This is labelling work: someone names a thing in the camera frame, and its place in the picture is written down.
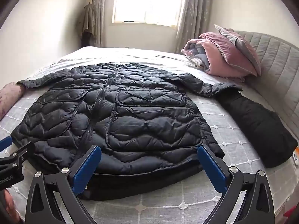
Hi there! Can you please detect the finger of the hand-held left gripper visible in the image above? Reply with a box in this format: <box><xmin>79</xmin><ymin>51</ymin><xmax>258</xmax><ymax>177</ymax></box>
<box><xmin>0</xmin><ymin>142</ymin><xmax>36</xmax><ymax>169</ymax></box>
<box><xmin>0</xmin><ymin>136</ymin><xmax>13</xmax><ymax>148</ymax></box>

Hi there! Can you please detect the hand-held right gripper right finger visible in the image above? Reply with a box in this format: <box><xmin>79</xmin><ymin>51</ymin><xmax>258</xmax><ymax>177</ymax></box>
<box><xmin>197</xmin><ymin>144</ymin><xmax>275</xmax><ymax>224</ymax></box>

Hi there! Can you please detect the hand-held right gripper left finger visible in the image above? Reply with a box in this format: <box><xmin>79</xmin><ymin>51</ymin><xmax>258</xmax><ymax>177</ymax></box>
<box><xmin>25</xmin><ymin>145</ymin><xmax>102</xmax><ymax>224</ymax></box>

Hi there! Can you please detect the black quilted down jacket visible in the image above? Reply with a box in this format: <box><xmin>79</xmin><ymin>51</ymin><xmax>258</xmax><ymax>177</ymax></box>
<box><xmin>10</xmin><ymin>62</ymin><xmax>243</xmax><ymax>201</ymax></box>

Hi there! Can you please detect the person's left hand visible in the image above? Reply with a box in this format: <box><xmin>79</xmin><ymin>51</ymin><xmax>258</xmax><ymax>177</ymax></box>
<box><xmin>0</xmin><ymin>189</ymin><xmax>16</xmax><ymax>218</ymax></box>

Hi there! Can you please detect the pink patterned cushion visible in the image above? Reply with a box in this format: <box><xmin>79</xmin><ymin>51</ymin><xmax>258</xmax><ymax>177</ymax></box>
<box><xmin>0</xmin><ymin>82</ymin><xmax>26</xmax><ymax>120</ymax></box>

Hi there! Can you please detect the folded black garment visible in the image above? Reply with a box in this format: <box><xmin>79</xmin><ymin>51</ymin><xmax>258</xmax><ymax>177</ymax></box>
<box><xmin>216</xmin><ymin>90</ymin><xmax>299</xmax><ymax>169</ymax></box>

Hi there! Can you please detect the bed with grey checked sheet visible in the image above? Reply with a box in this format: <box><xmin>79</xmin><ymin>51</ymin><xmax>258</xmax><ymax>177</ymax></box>
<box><xmin>0</xmin><ymin>45</ymin><xmax>299</xmax><ymax>224</ymax></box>

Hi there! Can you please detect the mattress label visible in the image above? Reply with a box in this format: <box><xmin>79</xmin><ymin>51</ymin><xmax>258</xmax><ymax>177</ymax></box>
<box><xmin>290</xmin><ymin>148</ymin><xmax>299</xmax><ymax>168</ymax></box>

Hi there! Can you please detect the folded pink quilt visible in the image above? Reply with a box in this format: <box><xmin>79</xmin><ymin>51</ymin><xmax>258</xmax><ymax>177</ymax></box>
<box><xmin>181</xmin><ymin>32</ymin><xmax>258</xmax><ymax>83</ymax></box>

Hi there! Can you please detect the grey padded headboard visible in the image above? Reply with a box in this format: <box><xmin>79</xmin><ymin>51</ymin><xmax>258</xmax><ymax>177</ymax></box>
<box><xmin>234</xmin><ymin>30</ymin><xmax>299</xmax><ymax>131</ymax></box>

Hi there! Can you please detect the grey velvet pillow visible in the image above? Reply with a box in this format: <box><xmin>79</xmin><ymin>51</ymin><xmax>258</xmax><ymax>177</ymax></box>
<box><xmin>214</xmin><ymin>24</ymin><xmax>261</xmax><ymax>76</ymax></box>

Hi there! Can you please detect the hanging olive garment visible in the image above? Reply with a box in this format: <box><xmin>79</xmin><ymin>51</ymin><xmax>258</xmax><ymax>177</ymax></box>
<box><xmin>78</xmin><ymin>2</ymin><xmax>96</xmax><ymax>47</ymax></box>

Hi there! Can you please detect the grey patterned curtain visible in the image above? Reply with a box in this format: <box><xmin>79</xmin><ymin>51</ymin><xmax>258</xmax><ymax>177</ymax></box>
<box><xmin>90</xmin><ymin>0</ymin><xmax>121</xmax><ymax>48</ymax></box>
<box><xmin>175</xmin><ymin>0</ymin><xmax>213</xmax><ymax>53</ymax></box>

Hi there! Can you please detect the window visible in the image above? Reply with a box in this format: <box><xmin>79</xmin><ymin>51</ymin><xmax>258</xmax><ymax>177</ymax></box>
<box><xmin>113</xmin><ymin>0</ymin><xmax>183</xmax><ymax>27</ymax></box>

